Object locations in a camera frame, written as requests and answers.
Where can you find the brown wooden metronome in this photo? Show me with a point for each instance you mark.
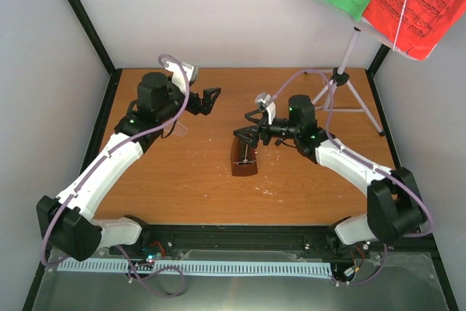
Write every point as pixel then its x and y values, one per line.
pixel 243 159

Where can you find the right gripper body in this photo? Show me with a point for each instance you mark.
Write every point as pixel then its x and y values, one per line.
pixel 263 129

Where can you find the red sheet music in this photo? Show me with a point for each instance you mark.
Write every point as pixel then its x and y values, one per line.
pixel 414 27

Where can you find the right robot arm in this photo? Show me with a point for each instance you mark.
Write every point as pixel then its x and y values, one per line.
pixel 394 208

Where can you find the clear plastic metronome cover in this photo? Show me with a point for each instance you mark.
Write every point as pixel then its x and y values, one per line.
pixel 174 128

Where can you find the lilac music stand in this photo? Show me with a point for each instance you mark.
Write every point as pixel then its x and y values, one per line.
pixel 339 77

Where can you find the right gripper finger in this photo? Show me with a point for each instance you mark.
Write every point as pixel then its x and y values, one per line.
pixel 249 135
pixel 251 116

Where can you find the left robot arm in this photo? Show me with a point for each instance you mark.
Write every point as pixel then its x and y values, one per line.
pixel 67 221

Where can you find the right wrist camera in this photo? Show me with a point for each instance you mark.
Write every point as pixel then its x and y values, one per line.
pixel 266 104

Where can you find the light blue cable duct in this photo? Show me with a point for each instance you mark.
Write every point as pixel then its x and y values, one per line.
pixel 204 268

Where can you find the black aluminium frame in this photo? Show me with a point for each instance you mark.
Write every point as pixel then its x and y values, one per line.
pixel 199 235

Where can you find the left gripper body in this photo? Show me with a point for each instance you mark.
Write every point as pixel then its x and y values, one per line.
pixel 194 107

